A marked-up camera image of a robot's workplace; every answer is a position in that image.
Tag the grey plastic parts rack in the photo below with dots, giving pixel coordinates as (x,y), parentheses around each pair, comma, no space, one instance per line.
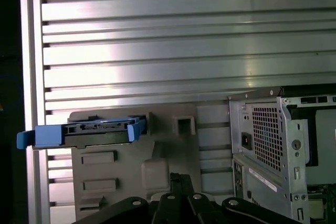
(118,166)

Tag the black open PC case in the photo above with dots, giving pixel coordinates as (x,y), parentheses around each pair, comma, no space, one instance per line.
(296,129)

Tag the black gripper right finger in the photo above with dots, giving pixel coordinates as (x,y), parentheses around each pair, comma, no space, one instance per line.
(191,208)

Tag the hard disk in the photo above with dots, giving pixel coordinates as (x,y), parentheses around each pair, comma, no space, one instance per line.
(47,136)

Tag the green motherboard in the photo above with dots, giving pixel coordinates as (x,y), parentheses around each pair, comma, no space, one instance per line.
(323,203)

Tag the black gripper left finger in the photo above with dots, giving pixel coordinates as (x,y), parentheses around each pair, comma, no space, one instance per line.
(170,208)

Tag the silver power supply unit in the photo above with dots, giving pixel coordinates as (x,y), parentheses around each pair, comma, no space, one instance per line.
(265,134)

